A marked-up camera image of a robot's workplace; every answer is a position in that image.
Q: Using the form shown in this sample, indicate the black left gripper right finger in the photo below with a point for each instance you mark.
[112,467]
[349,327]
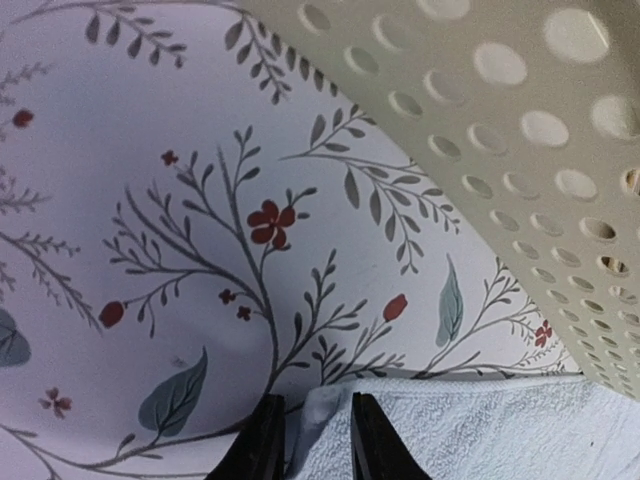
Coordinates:
[378,452]

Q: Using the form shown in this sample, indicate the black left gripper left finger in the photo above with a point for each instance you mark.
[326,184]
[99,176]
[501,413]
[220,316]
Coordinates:
[258,452]

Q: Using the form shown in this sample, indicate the light blue towel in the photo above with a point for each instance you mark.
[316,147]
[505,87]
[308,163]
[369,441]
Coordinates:
[563,427]

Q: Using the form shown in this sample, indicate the green plastic basket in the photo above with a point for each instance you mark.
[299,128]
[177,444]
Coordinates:
[526,115]

